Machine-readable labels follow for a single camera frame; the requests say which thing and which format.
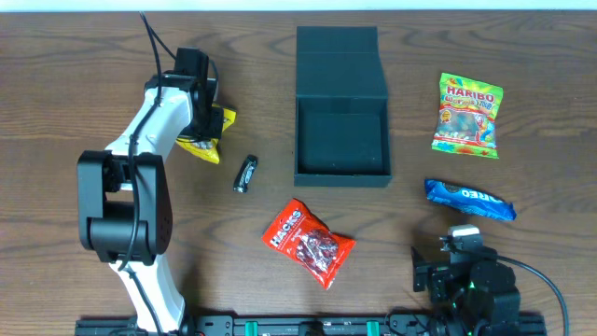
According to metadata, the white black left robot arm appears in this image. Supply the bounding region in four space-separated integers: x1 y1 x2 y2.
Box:
75 48 224 335

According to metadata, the dark green open box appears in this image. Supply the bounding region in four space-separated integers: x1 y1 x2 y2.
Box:
294 26 392 188

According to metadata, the blue Oreo cookie pack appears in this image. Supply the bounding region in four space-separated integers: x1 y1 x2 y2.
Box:
424 179 517 221

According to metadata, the yellow Hacks candy bag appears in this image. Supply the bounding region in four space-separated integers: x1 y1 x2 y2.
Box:
174 104 238 165

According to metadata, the green Haribo gummy bag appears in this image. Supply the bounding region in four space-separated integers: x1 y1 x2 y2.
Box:
431 73 504 159

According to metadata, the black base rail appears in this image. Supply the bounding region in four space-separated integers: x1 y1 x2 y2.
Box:
74 313 548 336

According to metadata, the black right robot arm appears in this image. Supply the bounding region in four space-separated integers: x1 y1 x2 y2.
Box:
411 247 521 336

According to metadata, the small black candy bar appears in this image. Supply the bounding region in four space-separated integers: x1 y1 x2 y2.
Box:
233 155 258 193

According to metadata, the red Hacks candy bag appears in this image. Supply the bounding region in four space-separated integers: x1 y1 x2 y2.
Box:
262 199 355 290

